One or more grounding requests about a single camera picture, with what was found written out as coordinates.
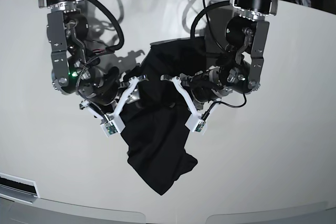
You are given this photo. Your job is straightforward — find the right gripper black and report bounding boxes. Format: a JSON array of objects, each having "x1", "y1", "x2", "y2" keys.
[{"x1": 77, "y1": 68, "x2": 130, "y2": 111}]

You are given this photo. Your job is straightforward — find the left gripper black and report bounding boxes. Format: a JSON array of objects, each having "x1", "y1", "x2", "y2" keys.
[{"x1": 181, "y1": 68, "x2": 233, "y2": 110}]

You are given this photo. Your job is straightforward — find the black t-shirt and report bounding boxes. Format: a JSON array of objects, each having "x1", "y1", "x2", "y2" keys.
[{"x1": 120, "y1": 37, "x2": 207, "y2": 196}]

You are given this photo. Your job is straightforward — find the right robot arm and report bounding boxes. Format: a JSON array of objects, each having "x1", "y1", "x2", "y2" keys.
[{"x1": 38, "y1": 0, "x2": 125, "y2": 114}]

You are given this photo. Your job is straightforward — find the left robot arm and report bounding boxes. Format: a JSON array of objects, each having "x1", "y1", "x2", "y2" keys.
[{"x1": 180, "y1": 0, "x2": 278, "y2": 109}]

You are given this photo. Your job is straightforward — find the white slotted table fixture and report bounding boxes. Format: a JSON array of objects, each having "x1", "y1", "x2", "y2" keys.
[{"x1": 1, "y1": 173, "x2": 40, "y2": 204}]

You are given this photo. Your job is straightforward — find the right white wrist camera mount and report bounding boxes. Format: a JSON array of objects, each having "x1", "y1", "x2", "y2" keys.
[{"x1": 79, "y1": 74, "x2": 148, "y2": 137}]

